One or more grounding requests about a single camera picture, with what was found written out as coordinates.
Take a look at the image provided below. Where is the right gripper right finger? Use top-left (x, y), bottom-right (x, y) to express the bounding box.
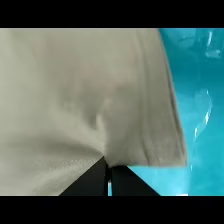
top-left (111, 164), bottom-right (162, 197)

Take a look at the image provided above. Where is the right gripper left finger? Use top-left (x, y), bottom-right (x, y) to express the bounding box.
top-left (59, 155), bottom-right (109, 197)

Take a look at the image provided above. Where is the beige garment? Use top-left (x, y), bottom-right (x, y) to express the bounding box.
top-left (0, 27), bottom-right (188, 197)

